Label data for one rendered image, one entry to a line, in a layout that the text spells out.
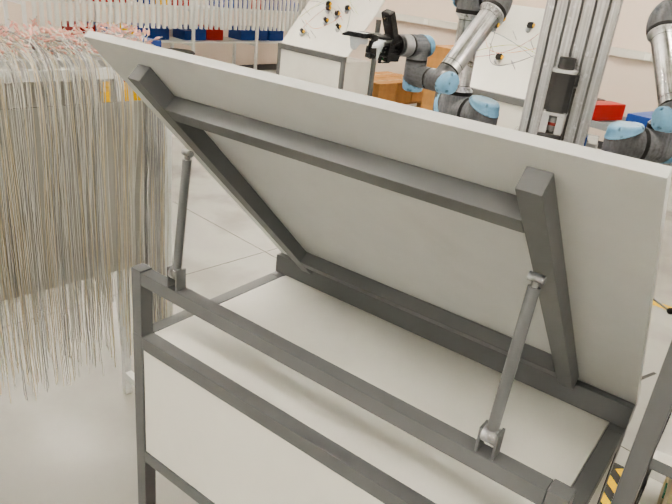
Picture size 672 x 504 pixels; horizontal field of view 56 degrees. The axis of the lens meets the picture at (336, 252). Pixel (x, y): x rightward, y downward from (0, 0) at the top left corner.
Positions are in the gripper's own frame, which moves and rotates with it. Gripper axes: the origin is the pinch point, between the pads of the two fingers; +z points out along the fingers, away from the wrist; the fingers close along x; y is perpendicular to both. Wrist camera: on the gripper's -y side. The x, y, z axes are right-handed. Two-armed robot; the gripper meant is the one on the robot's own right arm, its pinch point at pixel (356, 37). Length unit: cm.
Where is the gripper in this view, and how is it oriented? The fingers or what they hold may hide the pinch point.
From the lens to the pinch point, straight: 213.1
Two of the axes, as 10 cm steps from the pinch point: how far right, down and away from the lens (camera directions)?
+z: -7.6, 1.9, -6.2
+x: -6.2, -4.9, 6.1
